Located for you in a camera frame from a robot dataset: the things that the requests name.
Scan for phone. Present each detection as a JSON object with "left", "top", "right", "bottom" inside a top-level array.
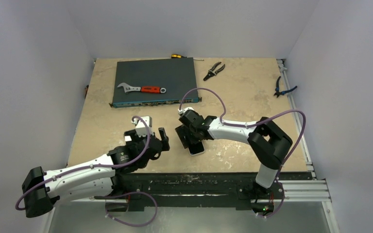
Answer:
[{"left": 188, "top": 142, "right": 205, "bottom": 156}]

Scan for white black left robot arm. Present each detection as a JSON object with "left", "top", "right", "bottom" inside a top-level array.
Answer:
[{"left": 21, "top": 127, "right": 170, "bottom": 218}]

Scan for yellow black screwdriver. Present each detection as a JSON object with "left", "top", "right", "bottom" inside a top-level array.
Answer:
[{"left": 170, "top": 54, "right": 204, "bottom": 61}]

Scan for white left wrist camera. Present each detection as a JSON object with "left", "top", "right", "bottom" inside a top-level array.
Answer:
[{"left": 132, "top": 116, "right": 153, "bottom": 137}]

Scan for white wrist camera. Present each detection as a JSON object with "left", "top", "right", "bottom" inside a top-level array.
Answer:
[
  {"left": 132, "top": 116, "right": 153, "bottom": 137},
  {"left": 178, "top": 107, "right": 194, "bottom": 116}
]

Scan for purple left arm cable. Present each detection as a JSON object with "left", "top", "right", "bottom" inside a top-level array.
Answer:
[{"left": 15, "top": 116, "right": 158, "bottom": 228}]

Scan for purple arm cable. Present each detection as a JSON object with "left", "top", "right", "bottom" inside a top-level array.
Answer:
[
  {"left": 15, "top": 116, "right": 158, "bottom": 228},
  {"left": 178, "top": 87, "right": 307, "bottom": 219}
]

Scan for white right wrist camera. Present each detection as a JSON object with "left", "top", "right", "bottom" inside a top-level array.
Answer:
[{"left": 178, "top": 107, "right": 194, "bottom": 116}]

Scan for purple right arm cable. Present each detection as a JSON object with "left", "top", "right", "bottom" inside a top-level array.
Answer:
[{"left": 178, "top": 87, "right": 307, "bottom": 219}]

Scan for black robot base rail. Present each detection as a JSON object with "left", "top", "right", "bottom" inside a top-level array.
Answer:
[{"left": 95, "top": 172, "right": 313, "bottom": 213}]

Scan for red handled adjustable wrench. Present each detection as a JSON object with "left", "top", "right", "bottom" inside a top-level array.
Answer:
[{"left": 117, "top": 83, "right": 167, "bottom": 94}]

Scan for black grey wire stripper pliers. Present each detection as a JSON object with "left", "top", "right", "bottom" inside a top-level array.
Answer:
[{"left": 203, "top": 62, "right": 225, "bottom": 81}]

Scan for blue handled cutting pliers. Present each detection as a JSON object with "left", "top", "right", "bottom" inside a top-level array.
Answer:
[{"left": 273, "top": 76, "right": 298, "bottom": 99}]

